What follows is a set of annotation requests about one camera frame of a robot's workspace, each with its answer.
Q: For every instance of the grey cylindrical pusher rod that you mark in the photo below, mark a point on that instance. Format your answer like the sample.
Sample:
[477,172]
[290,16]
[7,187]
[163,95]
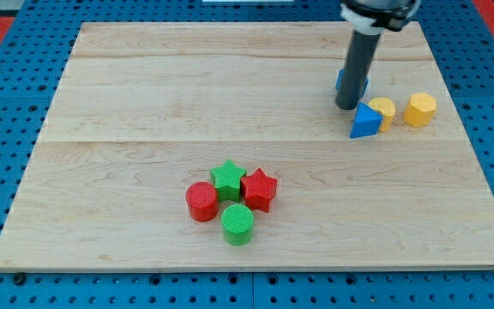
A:
[356,69]

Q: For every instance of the yellow heart block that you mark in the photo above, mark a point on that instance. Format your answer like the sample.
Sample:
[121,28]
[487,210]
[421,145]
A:
[386,107]

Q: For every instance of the yellow hexagon block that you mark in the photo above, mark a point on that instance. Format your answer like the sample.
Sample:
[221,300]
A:
[419,110]

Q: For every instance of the blue cube block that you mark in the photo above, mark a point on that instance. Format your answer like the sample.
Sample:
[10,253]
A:
[339,79]

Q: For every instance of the blue triangle block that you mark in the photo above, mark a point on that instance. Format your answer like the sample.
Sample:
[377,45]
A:
[366,122]

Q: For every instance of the red star block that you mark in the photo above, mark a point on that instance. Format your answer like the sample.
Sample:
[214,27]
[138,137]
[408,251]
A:
[258,190]

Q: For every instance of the green star block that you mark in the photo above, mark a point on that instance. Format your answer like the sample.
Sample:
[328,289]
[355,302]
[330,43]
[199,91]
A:
[227,180]

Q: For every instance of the green cylinder block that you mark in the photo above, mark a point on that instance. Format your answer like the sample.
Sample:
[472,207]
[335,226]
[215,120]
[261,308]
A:
[237,221]

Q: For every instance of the red cylinder block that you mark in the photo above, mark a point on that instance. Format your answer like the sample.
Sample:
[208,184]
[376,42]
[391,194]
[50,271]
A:
[202,200]

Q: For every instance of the wooden board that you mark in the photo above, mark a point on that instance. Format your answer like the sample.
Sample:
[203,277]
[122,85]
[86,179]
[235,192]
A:
[146,109]

